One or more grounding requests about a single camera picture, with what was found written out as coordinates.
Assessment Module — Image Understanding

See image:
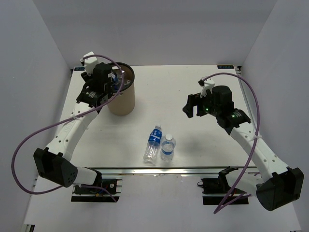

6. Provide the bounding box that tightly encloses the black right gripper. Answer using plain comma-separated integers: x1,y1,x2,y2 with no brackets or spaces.
182,88,220,118

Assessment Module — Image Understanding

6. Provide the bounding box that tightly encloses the small water bottle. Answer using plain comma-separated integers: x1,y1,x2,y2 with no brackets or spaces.
160,134,176,161

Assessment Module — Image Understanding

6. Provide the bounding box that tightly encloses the crushed bottle blue label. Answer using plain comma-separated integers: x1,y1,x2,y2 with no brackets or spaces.
143,124,163,164

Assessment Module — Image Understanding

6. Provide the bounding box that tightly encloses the small blue cap bottle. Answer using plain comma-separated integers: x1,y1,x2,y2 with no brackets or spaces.
112,74,119,85

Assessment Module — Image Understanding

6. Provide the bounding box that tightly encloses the clear bottle blue label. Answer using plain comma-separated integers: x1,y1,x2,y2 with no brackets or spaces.
119,70,132,89

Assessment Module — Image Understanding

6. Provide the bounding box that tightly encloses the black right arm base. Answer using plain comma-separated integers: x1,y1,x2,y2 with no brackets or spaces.
197,167,249,206

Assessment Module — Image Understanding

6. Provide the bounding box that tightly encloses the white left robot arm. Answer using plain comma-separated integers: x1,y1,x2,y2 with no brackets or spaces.
34,62,113,193

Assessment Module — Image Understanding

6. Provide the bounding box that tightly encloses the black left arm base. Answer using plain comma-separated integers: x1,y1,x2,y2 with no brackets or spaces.
71,179,122,203

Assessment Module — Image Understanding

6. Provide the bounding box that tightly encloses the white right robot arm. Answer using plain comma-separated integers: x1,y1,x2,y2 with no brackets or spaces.
183,86,304,211

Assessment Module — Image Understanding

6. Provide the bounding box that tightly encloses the brown cylindrical paper bin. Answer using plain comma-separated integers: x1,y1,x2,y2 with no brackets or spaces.
107,62,135,116

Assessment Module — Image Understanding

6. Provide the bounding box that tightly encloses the blue left corner sticker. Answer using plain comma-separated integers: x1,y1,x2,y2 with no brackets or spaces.
73,67,85,72

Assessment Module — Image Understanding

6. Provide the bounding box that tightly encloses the blue corner sticker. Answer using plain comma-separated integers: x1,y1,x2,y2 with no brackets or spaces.
73,67,85,72
217,65,234,69

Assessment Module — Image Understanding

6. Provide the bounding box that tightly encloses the blue right corner sticker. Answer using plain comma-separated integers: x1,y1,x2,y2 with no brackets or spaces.
217,65,234,69

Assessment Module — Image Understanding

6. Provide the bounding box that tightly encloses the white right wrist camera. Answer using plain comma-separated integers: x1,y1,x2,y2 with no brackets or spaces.
198,77,215,98

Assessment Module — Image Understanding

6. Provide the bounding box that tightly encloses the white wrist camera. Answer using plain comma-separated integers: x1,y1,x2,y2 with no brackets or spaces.
80,57,98,76
198,77,215,98

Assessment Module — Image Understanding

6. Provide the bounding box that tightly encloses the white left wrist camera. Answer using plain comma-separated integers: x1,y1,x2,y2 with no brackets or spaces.
80,57,98,76

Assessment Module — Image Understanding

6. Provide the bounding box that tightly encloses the aluminium front table rail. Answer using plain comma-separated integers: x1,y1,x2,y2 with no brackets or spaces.
44,166,259,177

